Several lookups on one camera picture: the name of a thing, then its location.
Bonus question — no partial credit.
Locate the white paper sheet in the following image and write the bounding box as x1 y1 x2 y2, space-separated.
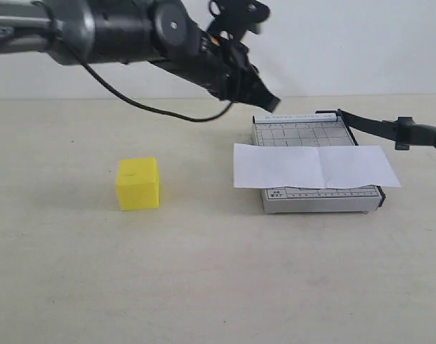
233 143 401 189

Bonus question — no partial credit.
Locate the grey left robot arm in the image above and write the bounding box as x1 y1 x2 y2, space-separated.
0 1 270 106

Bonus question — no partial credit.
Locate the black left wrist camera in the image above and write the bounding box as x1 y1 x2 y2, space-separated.
207 0 271 40

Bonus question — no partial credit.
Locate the yellow cube block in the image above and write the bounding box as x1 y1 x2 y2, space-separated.
115 157 160 211

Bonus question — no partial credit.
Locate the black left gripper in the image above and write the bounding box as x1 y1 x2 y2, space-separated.
149 1 281 113

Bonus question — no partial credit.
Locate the grey paper cutter base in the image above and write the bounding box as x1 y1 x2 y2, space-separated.
253 110 386 214

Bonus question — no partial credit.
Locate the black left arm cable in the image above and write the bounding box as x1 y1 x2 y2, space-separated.
49 35 236 123

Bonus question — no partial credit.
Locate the black cutter blade arm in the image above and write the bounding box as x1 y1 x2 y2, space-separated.
316 109 436 151

